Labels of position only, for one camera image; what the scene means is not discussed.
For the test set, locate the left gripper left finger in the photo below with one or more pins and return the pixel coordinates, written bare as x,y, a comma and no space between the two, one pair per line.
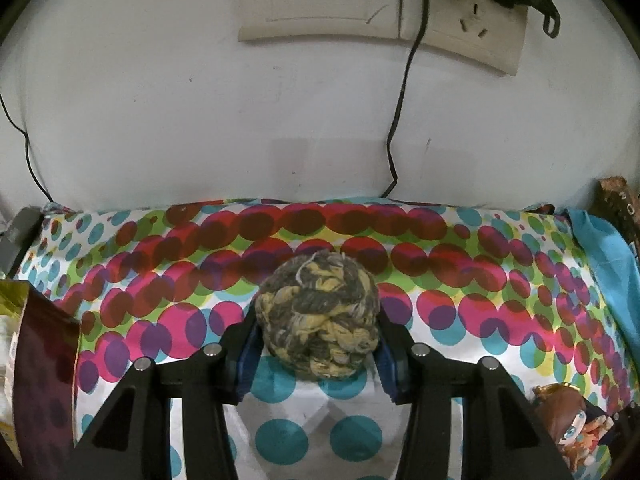
241,343

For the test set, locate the olive yellow yarn ball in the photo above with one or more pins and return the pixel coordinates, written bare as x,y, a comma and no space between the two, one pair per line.
318,314

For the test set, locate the gold storage box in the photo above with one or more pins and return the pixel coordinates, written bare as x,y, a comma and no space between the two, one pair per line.
43,385

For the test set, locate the colourful dotted bedsheet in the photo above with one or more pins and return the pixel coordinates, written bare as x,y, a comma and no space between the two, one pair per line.
161,283

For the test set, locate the brown haired doll figurine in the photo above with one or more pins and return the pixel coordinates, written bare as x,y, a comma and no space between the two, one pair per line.
578,428

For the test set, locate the blue cloth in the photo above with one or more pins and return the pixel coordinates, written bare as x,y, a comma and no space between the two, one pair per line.
614,266

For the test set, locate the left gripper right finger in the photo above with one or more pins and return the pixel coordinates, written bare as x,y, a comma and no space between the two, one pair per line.
391,358

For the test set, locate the black set-top box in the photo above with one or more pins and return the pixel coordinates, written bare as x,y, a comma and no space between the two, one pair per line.
18,237

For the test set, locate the brown patterned snack bag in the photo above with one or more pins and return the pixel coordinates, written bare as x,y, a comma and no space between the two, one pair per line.
615,202

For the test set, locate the beige wall socket panel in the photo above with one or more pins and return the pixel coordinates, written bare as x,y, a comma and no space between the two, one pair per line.
481,30

